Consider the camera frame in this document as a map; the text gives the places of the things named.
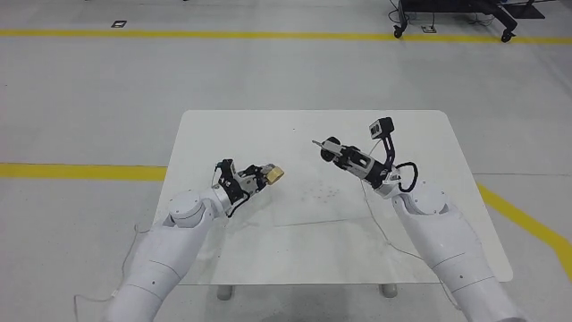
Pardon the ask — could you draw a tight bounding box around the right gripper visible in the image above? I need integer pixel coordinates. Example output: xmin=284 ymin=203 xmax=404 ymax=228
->
xmin=319 ymin=136 xmax=402 ymax=199

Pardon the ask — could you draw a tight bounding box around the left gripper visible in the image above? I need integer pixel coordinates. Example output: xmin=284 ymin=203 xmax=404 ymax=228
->
xmin=212 ymin=163 xmax=275 ymax=217

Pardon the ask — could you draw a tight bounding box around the brass padlock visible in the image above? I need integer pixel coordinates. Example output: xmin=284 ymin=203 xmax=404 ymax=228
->
xmin=265 ymin=165 xmax=286 ymax=186

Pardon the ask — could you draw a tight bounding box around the white table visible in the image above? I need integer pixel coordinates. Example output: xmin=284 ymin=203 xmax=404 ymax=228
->
xmin=151 ymin=108 xmax=515 ymax=301

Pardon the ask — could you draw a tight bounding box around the black wheeled stand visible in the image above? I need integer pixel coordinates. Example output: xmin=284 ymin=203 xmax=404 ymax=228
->
xmin=391 ymin=0 xmax=560 ymax=44

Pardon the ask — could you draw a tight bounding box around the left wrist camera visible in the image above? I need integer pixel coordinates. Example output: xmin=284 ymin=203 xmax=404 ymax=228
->
xmin=211 ymin=157 xmax=251 ymax=219

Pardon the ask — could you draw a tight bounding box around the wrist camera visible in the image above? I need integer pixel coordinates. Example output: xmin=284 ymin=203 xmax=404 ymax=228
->
xmin=368 ymin=116 xmax=400 ymax=174
xmin=211 ymin=157 xmax=251 ymax=219

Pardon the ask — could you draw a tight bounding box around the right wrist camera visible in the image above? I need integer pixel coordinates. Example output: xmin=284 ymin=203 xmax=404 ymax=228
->
xmin=368 ymin=116 xmax=400 ymax=174

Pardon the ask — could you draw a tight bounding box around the black cable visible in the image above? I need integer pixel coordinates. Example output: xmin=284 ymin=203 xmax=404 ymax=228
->
xmin=394 ymin=161 xmax=420 ymax=194

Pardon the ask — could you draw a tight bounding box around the thin white cable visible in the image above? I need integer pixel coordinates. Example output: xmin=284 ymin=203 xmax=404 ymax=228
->
xmin=72 ymin=221 xmax=151 ymax=312
xmin=358 ymin=138 xmax=462 ymax=312

